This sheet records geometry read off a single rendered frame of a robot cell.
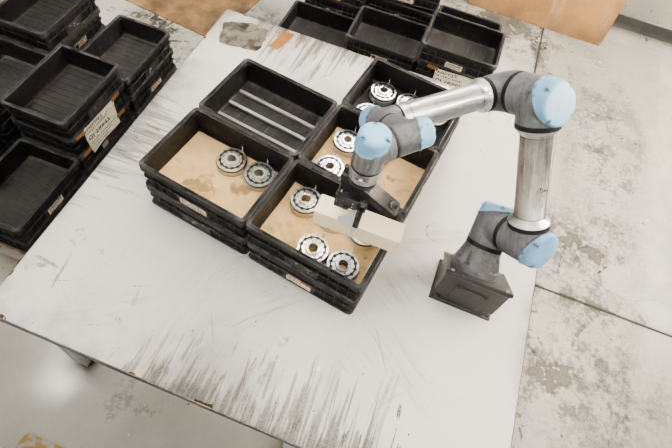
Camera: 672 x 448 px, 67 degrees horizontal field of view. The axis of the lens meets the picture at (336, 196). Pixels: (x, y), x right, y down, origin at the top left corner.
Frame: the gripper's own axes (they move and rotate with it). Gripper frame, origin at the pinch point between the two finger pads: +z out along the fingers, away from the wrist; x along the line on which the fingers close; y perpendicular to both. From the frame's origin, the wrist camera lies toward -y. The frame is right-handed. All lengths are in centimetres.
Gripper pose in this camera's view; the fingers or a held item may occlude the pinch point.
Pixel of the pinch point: (359, 221)
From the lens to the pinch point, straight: 136.1
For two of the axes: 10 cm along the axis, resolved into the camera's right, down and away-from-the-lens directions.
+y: -9.3, -3.4, 1.0
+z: -1.1, 5.5, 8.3
